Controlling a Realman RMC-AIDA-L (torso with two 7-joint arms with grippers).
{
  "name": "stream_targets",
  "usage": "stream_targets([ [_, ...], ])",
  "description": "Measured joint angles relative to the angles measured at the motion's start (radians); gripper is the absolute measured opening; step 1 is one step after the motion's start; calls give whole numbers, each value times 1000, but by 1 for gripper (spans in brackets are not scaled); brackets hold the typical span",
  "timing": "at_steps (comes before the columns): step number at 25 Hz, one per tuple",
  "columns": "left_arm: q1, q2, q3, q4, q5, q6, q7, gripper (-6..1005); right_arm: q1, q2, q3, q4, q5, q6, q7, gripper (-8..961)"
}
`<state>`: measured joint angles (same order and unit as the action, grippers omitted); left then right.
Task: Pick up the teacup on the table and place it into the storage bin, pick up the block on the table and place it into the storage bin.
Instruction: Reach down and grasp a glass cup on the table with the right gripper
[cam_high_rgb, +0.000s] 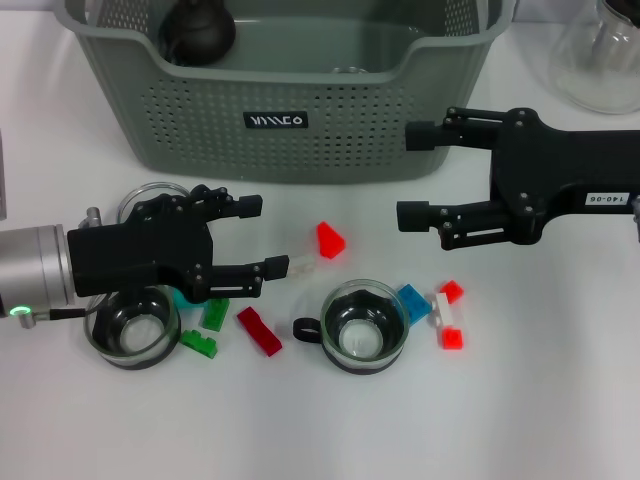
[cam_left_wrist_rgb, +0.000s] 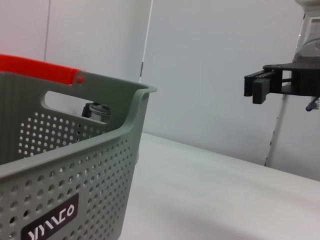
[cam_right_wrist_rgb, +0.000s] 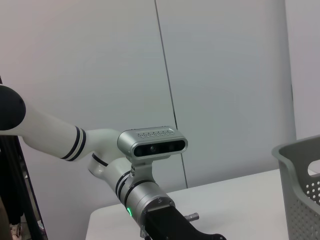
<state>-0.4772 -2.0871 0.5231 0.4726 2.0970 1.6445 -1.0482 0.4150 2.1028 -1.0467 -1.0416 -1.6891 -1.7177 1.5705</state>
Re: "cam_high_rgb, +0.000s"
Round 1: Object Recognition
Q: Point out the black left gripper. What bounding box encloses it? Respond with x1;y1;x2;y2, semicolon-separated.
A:
66;183;291;305

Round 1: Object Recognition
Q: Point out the long white brick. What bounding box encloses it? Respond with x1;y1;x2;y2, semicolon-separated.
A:
430;292;459;331

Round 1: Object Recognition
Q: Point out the blue square plate brick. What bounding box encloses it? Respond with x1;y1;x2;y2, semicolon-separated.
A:
397;283;432;326

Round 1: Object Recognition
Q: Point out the red wedge brick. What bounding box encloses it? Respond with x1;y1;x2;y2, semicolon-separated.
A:
315;221;348;260

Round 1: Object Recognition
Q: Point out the left arm cable with plug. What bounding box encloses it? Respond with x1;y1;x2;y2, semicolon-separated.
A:
17;292;109;331

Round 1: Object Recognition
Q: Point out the small red brick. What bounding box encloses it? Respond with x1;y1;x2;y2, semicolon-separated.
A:
440;327;466;351
438;280;465;305

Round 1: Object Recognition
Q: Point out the black teapot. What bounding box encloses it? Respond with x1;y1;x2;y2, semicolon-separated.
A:
158;0;237;68

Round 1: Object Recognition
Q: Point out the green flat brick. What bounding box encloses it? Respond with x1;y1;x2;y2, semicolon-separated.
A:
200;298;231;331

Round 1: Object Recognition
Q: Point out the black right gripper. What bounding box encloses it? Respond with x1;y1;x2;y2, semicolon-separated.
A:
395;106;640;252

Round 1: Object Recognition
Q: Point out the green notched brick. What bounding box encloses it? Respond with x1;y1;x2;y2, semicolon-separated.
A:
179;329;220;359

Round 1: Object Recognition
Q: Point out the small white brick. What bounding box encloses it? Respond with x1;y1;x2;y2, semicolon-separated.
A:
287;253;317;276

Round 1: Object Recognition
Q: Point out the grey-green plastic storage bin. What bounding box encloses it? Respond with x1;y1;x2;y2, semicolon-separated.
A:
59;0;516;184

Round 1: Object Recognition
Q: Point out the dark red long brick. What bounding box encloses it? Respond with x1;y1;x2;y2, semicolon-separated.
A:
235;307;285;358

